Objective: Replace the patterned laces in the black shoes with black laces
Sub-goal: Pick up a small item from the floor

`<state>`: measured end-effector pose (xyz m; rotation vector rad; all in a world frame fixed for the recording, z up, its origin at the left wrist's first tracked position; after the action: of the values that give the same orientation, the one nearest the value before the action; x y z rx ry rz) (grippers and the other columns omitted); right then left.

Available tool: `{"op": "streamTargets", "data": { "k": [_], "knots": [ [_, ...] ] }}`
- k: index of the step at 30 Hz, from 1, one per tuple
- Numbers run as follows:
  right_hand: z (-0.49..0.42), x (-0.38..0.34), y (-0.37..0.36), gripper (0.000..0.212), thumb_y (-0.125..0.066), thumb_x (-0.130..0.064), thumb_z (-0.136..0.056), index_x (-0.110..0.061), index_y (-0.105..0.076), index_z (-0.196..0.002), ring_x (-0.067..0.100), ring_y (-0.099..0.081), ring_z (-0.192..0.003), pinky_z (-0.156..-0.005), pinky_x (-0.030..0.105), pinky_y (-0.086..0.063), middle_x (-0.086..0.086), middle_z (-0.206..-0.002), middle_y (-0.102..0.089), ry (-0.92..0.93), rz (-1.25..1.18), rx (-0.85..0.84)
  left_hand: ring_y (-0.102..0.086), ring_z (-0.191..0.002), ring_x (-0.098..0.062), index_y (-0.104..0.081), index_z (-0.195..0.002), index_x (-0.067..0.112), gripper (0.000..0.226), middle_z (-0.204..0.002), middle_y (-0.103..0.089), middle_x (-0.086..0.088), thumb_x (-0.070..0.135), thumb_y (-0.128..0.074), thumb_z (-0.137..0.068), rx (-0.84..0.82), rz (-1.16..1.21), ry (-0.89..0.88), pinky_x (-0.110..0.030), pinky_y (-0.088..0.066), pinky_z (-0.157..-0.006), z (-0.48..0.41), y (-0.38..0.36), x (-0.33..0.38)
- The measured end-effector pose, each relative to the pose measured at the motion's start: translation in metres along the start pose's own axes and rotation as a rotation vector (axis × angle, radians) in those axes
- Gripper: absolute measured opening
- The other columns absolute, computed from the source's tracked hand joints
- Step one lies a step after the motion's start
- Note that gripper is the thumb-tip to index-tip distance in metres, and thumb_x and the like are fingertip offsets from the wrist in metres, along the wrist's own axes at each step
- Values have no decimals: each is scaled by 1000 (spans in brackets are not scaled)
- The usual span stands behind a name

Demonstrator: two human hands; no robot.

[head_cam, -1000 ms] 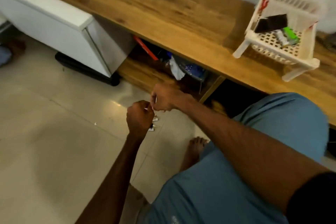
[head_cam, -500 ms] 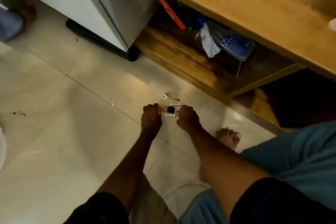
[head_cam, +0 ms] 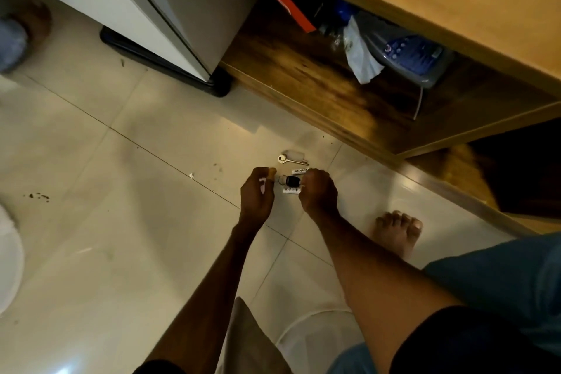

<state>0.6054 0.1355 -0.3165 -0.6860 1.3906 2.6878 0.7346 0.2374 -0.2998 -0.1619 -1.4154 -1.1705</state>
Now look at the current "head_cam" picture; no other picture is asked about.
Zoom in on person's left hand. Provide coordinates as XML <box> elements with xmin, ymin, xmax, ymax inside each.
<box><xmin>238</xmin><ymin>167</ymin><xmax>278</xmax><ymax>234</ymax></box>

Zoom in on blue grey device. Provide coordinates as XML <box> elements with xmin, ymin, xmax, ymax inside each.
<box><xmin>358</xmin><ymin>12</ymin><xmax>455</xmax><ymax>90</ymax></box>

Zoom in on person's blue shorts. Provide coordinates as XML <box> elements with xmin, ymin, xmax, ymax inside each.
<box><xmin>328</xmin><ymin>231</ymin><xmax>561</xmax><ymax>374</ymax></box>

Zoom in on person's black shirt sleeve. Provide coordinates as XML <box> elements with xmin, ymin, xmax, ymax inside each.
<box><xmin>390</xmin><ymin>303</ymin><xmax>561</xmax><ymax>374</ymax></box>
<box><xmin>131</xmin><ymin>358</ymin><xmax>185</xmax><ymax>374</ymax></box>

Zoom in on small black white object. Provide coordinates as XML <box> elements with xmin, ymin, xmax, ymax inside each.
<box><xmin>279</xmin><ymin>168</ymin><xmax>310</xmax><ymax>195</ymax></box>

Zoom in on white round object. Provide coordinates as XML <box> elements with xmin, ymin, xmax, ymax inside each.
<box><xmin>0</xmin><ymin>205</ymin><xmax>26</xmax><ymax>316</ymax></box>

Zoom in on person's right forearm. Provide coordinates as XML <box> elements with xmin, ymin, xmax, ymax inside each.
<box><xmin>316</xmin><ymin>212</ymin><xmax>466</xmax><ymax>374</ymax></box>

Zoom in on person's right hand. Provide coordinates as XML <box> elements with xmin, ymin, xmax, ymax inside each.
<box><xmin>298</xmin><ymin>168</ymin><xmax>341</xmax><ymax>223</ymax></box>

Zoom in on grey brown cushion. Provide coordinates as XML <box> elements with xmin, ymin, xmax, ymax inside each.
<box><xmin>214</xmin><ymin>296</ymin><xmax>295</xmax><ymax>374</ymax></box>

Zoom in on white crumpled bag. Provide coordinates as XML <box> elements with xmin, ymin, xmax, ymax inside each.
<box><xmin>342</xmin><ymin>15</ymin><xmax>386</xmax><ymax>85</ymax></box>

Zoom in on wooden shelf unit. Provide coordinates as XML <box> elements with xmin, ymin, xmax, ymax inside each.
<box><xmin>219</xmin><ymin>0</ymin><xmax>561</xmax><ymax>234</ymax></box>

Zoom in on person's left forearm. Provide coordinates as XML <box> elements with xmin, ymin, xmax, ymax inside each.
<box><xmin>144</xmin><ymin>224</ymin><xmax>264</xmax><ymax>374</ymax></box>

